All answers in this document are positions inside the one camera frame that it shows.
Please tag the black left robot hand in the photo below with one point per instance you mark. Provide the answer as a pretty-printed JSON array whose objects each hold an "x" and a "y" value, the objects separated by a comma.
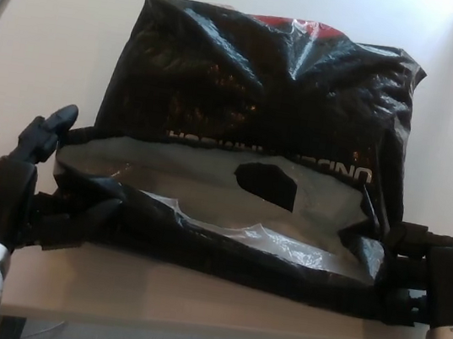
[{"x": 2, "y": 200}]

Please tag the black Under Armour plastic bag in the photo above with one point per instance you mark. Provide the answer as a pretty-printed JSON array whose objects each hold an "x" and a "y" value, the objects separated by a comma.
[{"x": 242, "y": 95}]

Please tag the dark table leg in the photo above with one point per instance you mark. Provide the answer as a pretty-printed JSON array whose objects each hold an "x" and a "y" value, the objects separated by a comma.
[{"x": 10, "y": 329}]

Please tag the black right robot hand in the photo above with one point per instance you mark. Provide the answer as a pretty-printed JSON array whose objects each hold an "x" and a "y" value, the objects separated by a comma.
[{"x": 445, "y": 287}]

